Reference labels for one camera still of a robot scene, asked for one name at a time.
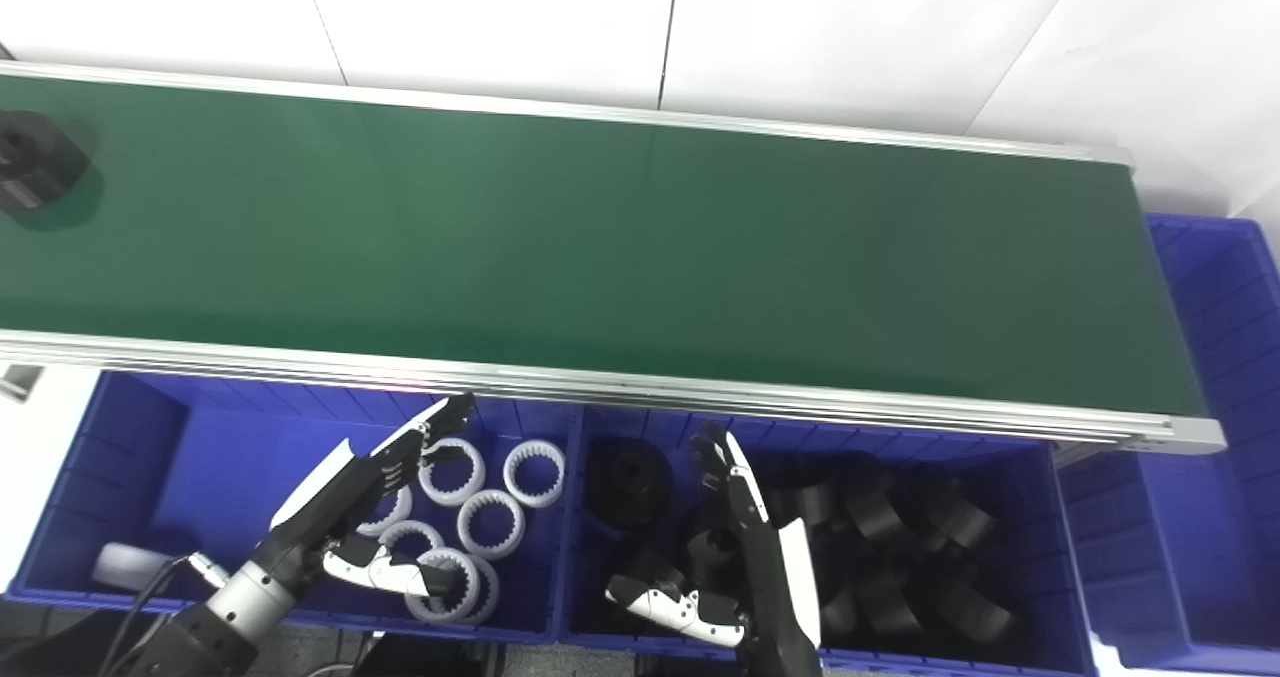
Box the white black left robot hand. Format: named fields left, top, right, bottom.
left=268, top=393, right=477, bottom=600

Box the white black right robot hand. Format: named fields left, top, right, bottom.
left=606, top=425, right=824, bottom=677

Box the black round flanged part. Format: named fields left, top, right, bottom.
left=0, top=110, right=93, bottom=214
left=584, top=436, right=675, bottom=532

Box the black cylindrical machine part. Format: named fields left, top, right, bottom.
left=685, top=527, right=746, bottom=598
left=840, top=477, right=912, bottom=548
left=915, top=492, right=997, bottom=554
left=855, top=562, right=927, bottom=634
left=766, top=457, right=841, bottom=528
left=925, top=572, right=1017, bottom=644

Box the blue bin with white rings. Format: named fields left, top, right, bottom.
left=5, top=370, right=581, bottom=646

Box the green conveyor belt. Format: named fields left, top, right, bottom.
left=0, top=74, right=1208, bottom=419
left=0, top=60, right=1228, bottom=456

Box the blue bin with black parts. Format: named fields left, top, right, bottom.
left=557, top=404, right=1098, bottom=677

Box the empty blue plastic bin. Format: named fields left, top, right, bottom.
left=1058, top=212, right=1280, bottom=674

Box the white toothed plastic ring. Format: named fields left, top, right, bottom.
left=456, top=488, right=527, bottom=561
left=468, top=554, right=502, bottom=627
left=379, top=519, right=447, bottom=564
left=404, top=546, right=482, bottom=626
left=418, top=437, right=488, bottom=507
left=502, top=438, right=568, bottom=510
left=357, top=484, right=414, bottom=539

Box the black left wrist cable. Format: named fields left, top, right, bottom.
left=98, top=551, right=229, bottom=677

